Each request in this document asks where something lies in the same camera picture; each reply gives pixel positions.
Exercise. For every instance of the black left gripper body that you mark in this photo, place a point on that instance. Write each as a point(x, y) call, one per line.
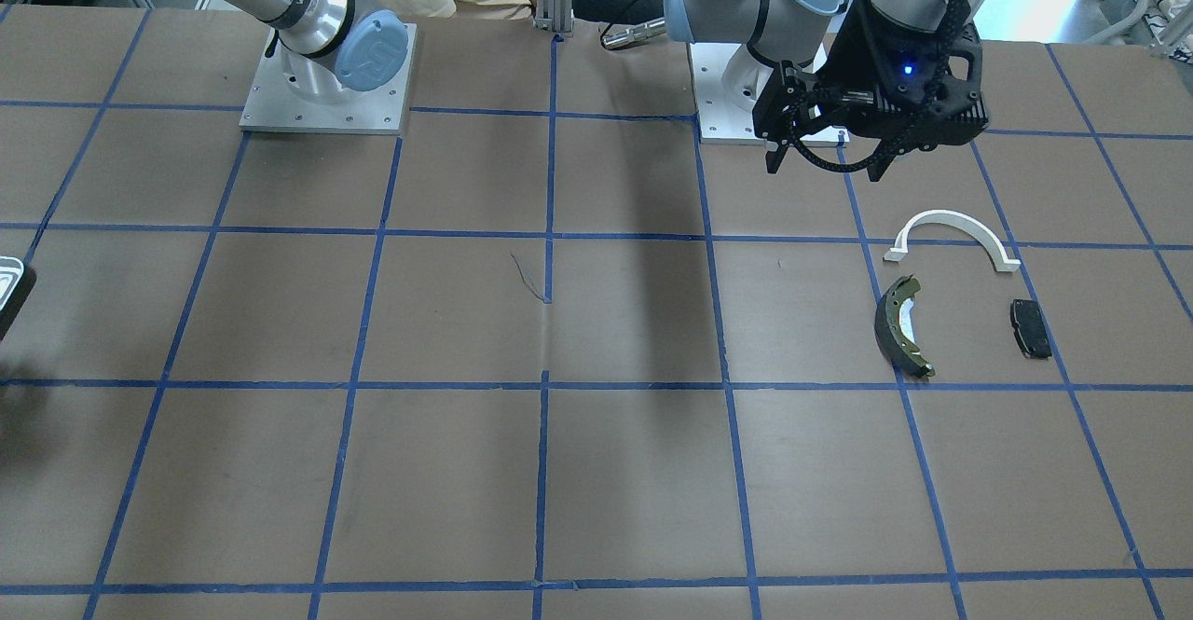
point(855, 47)

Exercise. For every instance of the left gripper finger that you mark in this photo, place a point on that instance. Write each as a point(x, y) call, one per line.
point(774, 154)
point(880, 161)

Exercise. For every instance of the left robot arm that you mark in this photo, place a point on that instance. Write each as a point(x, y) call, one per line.
point(786, 33)

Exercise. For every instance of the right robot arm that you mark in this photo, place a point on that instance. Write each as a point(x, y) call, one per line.
point(362, 44)

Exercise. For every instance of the green brake shoe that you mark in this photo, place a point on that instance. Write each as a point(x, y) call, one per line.
point(894, 330)

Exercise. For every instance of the silver metal cylinder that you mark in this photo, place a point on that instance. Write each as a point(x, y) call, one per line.
point(636, 34)

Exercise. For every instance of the black brake pad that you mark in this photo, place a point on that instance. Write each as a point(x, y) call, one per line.
point(1029, 328)

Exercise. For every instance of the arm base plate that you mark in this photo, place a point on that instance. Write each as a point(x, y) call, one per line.
point(291, 94)
point(727, 82)

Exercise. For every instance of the white curved plastic bracket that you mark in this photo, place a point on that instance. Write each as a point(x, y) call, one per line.
point(1001, 259)

